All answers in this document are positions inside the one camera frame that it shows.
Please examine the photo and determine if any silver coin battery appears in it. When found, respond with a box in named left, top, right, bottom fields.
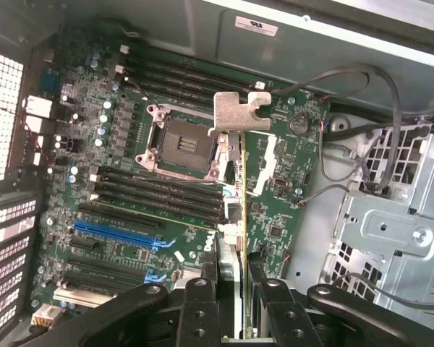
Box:
left=289, top=113, right=310, bottom=134

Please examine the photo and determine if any thin black wire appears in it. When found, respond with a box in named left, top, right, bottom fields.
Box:
left=124, top=74, right=149, bottom=100

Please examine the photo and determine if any CPU socket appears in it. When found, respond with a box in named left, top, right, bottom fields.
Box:
left=135, top=104, right=225, bottom=181

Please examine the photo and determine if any open grey PC case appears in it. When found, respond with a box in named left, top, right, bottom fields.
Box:
left=0, top=0, right=434, bottom=347

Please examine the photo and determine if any black RAM slot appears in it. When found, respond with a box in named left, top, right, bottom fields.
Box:
left=93, top=173, right=227, bottom=209
left=114, top=64, right=218, bottom=100
left=92, top=183, right=227, bottom=220
left=114, top=74, right=218, bottom=109
left=97, top=164, right=225, bottom=198
left=117, top=53, right=252, bottom=97
left=119, top=43, right=265, bottom=91
left=90, top=193, right=226, bottom=232

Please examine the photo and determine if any blue expansion slot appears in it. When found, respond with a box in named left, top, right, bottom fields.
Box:
left=73, top=220, right=160, bottom=252

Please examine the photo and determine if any white power connector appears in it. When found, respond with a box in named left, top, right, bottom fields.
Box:
left=30, top=303, right=64, bottom=329

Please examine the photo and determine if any grey metal disk bay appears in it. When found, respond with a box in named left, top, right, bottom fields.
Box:
left=285, top=115, right=434, bottom=326

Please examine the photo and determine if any short black expansion slot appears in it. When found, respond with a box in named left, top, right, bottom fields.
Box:
left=70, top=236, right=98, bottom=252

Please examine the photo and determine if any red black twisted wire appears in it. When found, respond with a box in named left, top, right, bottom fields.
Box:
left=13, top=110, right=46, bottom=155

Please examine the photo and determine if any white expansion slot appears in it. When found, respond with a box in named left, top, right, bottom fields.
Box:
left=52, top=287, right=120, bottom=309

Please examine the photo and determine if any green motherboard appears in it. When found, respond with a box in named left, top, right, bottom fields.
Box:
left=30, top=34, right=332, bottom=319

